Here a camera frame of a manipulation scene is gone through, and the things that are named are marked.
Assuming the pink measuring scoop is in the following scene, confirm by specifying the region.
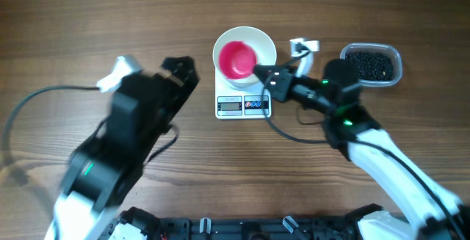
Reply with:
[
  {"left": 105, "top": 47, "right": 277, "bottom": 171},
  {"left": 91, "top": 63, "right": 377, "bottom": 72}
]
[{"left": 218, "top": 41, "right": 257, "bottom": 79}]

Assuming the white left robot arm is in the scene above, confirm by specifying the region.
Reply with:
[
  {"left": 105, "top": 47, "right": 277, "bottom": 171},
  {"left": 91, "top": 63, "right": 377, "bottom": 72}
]
[{"left": 46, "top": 55, "right": 199, "bottom": 239}]

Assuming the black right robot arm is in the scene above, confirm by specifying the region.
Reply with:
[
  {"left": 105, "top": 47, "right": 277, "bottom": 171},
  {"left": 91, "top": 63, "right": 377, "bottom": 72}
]
[{"left": 253, "top": 59, "right": 469, "bottom": 239}]

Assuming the white bowl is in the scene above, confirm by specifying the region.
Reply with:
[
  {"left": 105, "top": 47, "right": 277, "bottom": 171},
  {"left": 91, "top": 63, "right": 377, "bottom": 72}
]
[{"left": 212, "top": 26, "right": 277, "bottom": 88}]

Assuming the white digital kitchen scale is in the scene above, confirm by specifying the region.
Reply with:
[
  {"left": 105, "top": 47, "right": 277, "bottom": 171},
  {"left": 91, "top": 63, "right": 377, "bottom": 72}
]
[{"left": 215, "top": 70, "right": 272, "bottom": 120}]

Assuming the clear plastic container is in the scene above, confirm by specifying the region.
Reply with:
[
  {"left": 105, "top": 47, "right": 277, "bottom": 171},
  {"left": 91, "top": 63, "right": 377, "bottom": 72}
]
[{"left": 340, "top": 43, "right": 403, "bottom": 87}]

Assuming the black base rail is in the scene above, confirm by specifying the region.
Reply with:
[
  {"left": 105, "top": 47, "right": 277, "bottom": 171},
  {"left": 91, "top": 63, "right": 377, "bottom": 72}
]
[{"left": 155, "top": 216, "right": 361, "bottom": 240}]

